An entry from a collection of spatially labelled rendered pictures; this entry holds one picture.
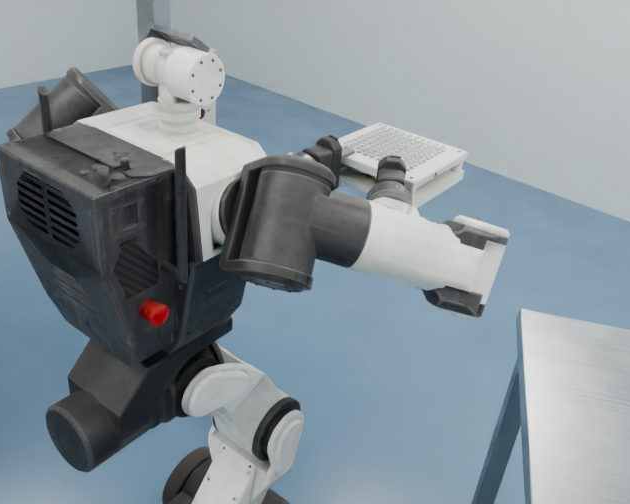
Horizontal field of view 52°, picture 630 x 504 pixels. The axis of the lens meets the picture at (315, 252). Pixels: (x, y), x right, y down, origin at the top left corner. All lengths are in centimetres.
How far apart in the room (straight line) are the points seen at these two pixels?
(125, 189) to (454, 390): 189
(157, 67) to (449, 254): 44
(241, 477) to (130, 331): 67
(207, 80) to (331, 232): 26
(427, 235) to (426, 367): 175
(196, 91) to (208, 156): 8
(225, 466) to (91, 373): 53
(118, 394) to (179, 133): 39
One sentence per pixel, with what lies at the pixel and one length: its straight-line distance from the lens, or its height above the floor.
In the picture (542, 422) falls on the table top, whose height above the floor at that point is 89.
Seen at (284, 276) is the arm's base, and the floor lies 121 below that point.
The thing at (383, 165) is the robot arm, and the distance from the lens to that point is 128.
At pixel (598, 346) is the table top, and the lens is 132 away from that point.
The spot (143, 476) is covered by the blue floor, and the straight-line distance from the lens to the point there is 212.
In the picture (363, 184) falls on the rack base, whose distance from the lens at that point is 139.
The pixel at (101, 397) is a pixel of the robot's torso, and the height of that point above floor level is 92.
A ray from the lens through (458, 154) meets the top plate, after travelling 150.
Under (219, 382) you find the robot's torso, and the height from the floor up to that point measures 87.
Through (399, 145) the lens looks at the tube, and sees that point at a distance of 148.
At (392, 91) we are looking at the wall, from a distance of 461.
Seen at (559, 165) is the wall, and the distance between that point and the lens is 415.
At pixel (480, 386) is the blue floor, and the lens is 253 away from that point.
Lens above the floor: 162
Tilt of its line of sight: 31 degrees down
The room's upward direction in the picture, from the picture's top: 5 degrees clockwise
